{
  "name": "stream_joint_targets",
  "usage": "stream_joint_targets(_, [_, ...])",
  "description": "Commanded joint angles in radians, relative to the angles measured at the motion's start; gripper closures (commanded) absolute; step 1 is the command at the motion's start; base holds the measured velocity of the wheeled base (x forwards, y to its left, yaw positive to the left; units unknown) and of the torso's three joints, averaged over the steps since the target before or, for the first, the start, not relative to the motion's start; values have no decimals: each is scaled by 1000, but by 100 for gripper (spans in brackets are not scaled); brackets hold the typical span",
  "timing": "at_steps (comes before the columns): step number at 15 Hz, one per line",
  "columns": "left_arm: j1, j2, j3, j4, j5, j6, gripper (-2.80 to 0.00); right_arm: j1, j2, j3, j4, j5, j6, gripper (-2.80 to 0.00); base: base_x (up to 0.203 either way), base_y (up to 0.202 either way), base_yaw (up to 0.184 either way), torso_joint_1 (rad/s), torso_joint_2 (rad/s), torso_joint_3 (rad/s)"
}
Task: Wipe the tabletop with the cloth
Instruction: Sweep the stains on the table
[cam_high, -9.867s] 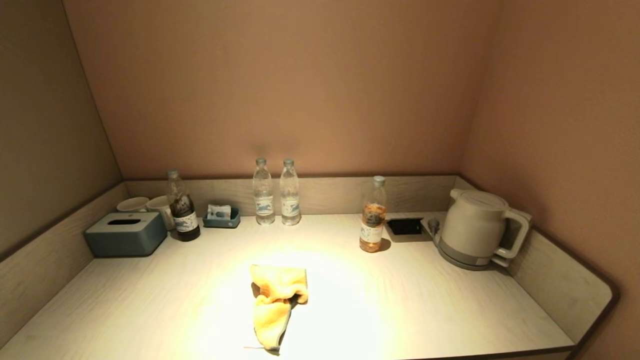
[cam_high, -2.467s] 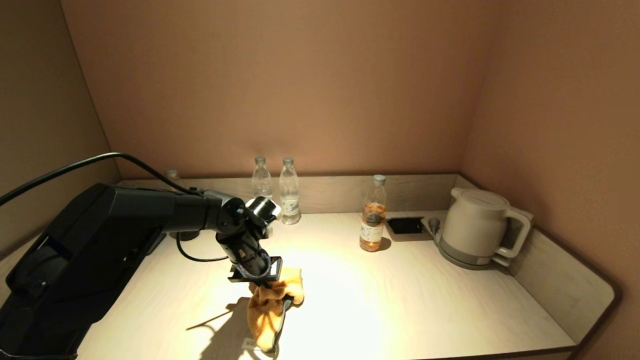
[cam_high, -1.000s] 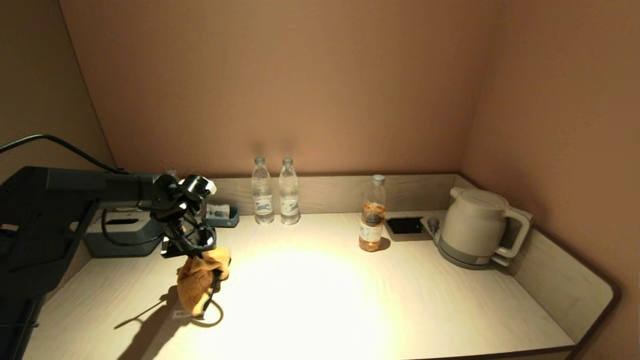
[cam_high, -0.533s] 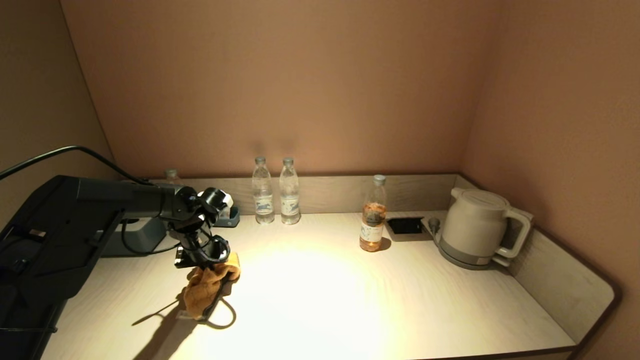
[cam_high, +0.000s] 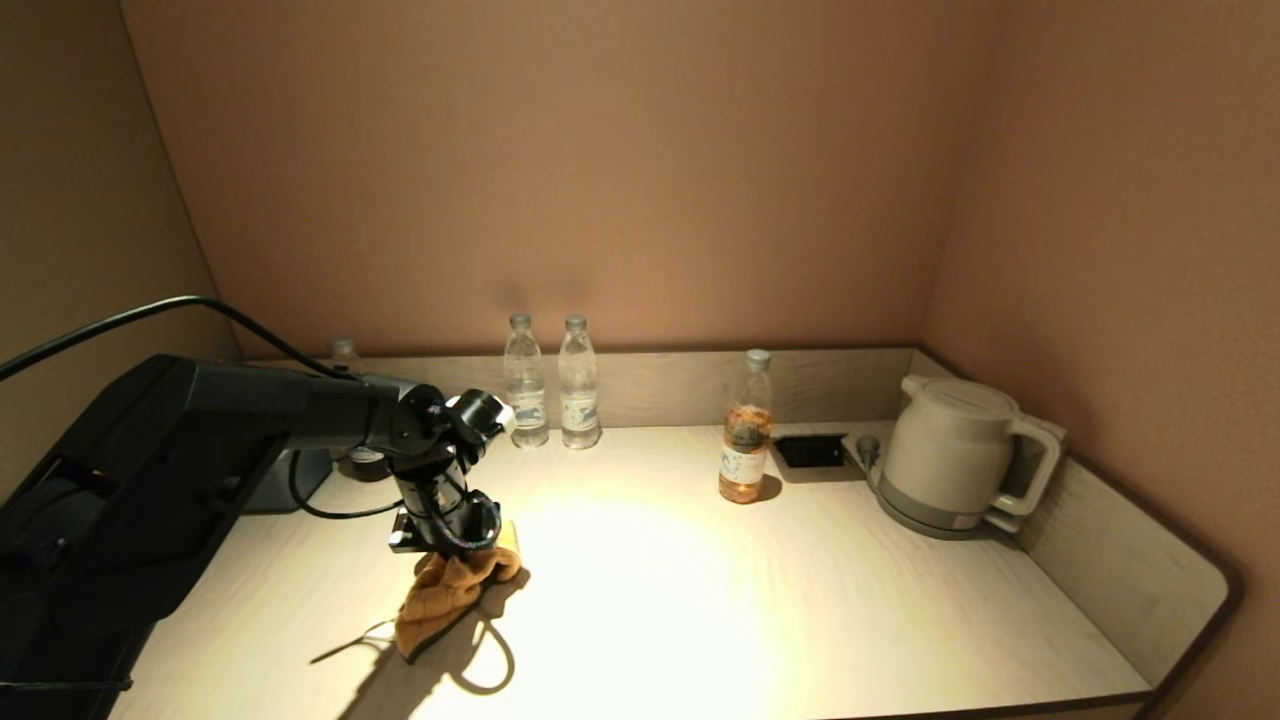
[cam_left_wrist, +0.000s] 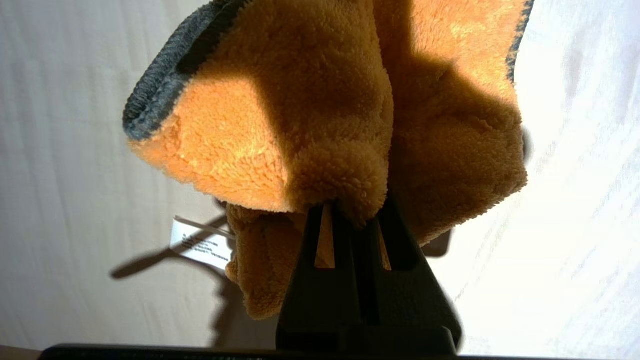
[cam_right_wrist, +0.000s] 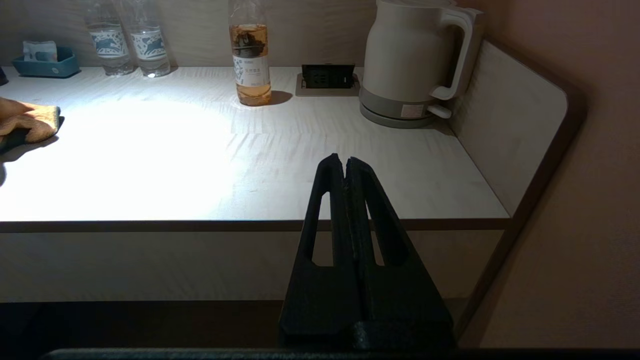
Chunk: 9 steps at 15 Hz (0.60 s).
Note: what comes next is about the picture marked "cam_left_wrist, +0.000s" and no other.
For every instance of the orange microfibre cloth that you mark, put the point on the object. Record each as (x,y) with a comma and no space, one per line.
(310,100)

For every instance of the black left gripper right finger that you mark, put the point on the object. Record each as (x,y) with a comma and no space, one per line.
(405,300)

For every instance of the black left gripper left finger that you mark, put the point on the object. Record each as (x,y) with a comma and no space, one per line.
(320,300)

